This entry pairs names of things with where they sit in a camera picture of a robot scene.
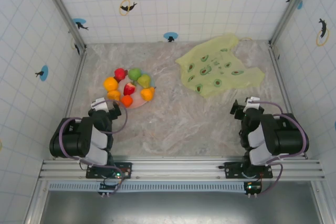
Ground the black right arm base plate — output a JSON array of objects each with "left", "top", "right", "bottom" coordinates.
[{"left": 218, "top": 161, "right": 274, "bottom": 179}]

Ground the red apple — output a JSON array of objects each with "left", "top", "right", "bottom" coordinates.
[{"left": 114, "top": 68, "right": 129, "bottom": 82}]

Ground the red-orange tangerine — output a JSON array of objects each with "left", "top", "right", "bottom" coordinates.
[{"left": 120, "top": 94, "right": 134, "bottom": 108}]

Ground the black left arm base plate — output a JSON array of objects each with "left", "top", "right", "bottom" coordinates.
[{"left": 86, "top": 161, "right": 133, "bottom": 179}]

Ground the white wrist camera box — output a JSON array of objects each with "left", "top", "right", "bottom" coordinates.
[
  {"left": 91, "top": 98, "right": 110, "bottom": 113},
  {"left": 244, "top": 97, "right": 265, "bottom": 110}
]

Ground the yellow-orange fruit with stem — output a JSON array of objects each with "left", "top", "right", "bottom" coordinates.
[{"left": 140, "top": 87, "right": 155, "bottom": 102}]

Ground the red strawberry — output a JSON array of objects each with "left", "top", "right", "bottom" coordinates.
[{"left": 123, "top": 82, "right": 137, "bottom": 96}]

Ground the green pear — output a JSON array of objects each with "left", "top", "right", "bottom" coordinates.
[{"left": 137, "top": 73, "right": 152, "bottom": 89}]

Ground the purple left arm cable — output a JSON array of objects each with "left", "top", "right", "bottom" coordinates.
[{"left": 58, "top": 99, "right": 129, "bottom": 162}]

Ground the aluminium frame post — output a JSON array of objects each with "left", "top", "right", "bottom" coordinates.
[
  {"left": 269, "top": 0, "right": 314, "bottom": 46},
  {"left": 36, "top": 0, "right": 87, "bottom": 51}
]

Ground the large orange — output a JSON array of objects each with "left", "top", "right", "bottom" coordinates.
[{"left": 103, "top": 76, "right": 119, "bottom": 91}]

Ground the small controller board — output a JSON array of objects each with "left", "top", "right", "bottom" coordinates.
[
  {"left": 98, "top": 176, "right": 124, "bottom": 196},
  {"left": 243, "top": 180, "right": 263, "bottom": 198}
]

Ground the white slotted cable duct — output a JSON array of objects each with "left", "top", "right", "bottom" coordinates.
[{"left": 48, "top": 181, "right": 263, "bottom": 192}]

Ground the dolphin yellow ring sticker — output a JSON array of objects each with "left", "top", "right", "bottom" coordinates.
[
  {"left": 316, "top": 18, "right": 330, "bottom": 47},
  {"left": 119, "top": 0, "right": 138, "bottom": 16},
  {"left": 70, "top": 36, "right": 81, "bottom": 56}
]

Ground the grey metal panel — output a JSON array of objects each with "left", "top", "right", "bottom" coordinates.
[{"left": 25, "top": 181, "right": 336, "bottom": 224}]

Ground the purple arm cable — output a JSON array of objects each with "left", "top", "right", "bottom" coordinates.
[
  {"left": 248, "top": 97, "right": 310, "bottom": 195},
  {"left": 58, "top": 99, "right": 129, "bottom": 162}
]

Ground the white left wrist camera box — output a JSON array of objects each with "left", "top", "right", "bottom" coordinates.
[{"left": 91, "top": 98, "right": 110, "bottom": 113}]

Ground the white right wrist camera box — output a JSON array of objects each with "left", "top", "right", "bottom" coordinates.
[{"left": 244, "top": 97, "right": 265, "bottom": 110}]

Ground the green apple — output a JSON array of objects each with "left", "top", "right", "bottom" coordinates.
[{"left": 128, "top": 68, "right": 142, "bottom": 81}]

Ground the yellow-green avocado print plastic bag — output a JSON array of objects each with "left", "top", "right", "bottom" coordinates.
[{"left": 175, "top": 33, "right": 265, "bottom": 99}]

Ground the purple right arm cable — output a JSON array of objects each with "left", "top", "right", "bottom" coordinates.
[{"left": 248, "top": 97, "right": 310, "bottom": 195}]

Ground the small yellow-orange citrus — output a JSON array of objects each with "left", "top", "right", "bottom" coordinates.
[{"left": 107, "top": 90, "right": 122, "bottom": 101}]

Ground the aluminium side rail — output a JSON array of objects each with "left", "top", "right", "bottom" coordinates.
[
  {"left": 54, "top": 50, "right": 88, "bottom": 159},
  {"left": 268, "top": 42, "right": 308, "bottom": 159}
]

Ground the pale round plate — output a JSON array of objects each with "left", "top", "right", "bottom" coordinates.
[{"left": 115, "top": 69, "right": 156, "bottom": 109}]

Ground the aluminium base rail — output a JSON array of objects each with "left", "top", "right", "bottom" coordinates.
[{"left": 38, "top": 157, "right": 326, "bottom": 182}]

